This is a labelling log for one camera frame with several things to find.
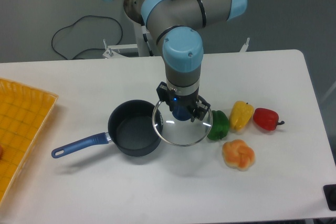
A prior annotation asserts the glass lid with blue knob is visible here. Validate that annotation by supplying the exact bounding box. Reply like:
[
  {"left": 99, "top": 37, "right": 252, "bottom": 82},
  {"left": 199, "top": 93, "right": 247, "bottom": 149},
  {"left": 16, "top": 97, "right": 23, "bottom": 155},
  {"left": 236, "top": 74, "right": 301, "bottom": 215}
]
[{"left": 152, "top": 101, "right": 213, "bottom": 147}]

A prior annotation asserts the red bell pepper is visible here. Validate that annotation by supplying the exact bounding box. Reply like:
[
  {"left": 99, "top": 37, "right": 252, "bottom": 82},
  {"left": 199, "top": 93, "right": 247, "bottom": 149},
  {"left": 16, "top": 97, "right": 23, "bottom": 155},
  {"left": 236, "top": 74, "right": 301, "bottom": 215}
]
[{"left": 253, "top": 108, "right": 285, "bottom": 131}]

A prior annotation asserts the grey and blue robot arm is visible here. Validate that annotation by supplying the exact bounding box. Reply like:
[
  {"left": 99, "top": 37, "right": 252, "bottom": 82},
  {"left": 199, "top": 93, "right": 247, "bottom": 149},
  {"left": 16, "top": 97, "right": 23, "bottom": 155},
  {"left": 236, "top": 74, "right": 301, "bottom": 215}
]
[{"left": 137, "top": 0, "right": 248, "bottom": 121}]

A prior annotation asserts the dark saucepan with blue handle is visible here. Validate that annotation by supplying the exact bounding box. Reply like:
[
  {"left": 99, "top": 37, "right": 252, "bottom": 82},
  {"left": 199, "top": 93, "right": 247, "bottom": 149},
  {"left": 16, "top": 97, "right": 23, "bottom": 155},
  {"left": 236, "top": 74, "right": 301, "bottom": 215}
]
[{"left": 51, "top": 100, "right": 163, "bottom": 158}]

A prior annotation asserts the black cable on floor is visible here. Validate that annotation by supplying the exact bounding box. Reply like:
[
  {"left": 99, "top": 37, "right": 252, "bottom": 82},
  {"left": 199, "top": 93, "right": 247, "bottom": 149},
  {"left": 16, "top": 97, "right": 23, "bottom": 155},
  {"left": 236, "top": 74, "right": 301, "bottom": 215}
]
[{"left": 51, "top": 15, "right": 123, "bottom": 60}]

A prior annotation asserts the knotted bread roll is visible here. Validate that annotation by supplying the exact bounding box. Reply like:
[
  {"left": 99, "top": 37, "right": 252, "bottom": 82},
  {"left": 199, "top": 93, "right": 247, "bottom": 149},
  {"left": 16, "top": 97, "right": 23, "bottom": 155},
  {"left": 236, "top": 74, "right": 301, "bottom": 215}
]
[{"left": 222, "top": 139, "right": 255, "bottom": 170}]

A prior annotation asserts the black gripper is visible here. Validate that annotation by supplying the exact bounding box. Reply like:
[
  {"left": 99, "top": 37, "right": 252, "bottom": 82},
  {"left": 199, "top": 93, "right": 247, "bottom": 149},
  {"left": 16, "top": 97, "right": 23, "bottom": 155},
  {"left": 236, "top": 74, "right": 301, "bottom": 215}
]
[{"left": 156, "top": 82, "right": 211, "bottom": 122}]

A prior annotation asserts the black device at table edge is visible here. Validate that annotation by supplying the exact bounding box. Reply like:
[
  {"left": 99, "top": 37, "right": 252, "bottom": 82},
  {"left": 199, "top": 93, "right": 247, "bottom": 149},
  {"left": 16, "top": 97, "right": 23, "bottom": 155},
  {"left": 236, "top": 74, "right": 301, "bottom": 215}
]
[{"left": 323, "top": 184, "right": 336, "bottom": 211}]

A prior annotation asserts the green bell pepper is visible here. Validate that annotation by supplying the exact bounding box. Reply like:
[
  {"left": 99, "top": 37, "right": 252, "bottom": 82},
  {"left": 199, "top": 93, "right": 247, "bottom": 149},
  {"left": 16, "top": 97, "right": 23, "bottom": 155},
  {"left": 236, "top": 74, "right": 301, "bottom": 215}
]
[{"left": 207, "top": 110, "right": 229, "bottom": 141}]

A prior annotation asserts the yellow bell pepper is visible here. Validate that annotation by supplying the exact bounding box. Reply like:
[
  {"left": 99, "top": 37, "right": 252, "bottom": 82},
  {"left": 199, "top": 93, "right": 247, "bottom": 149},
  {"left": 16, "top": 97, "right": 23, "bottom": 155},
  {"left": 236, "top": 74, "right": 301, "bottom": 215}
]
[{"left": 229, "top": 101, "right": 254, "bottom": 131}]

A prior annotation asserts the yellow woven basket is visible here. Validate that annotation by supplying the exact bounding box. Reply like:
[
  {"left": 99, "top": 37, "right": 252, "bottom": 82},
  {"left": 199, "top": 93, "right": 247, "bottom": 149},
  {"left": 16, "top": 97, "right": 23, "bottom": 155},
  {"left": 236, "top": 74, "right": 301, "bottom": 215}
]
[{"left": 1, "top": 78, "right": 58, "bottom": 201}]

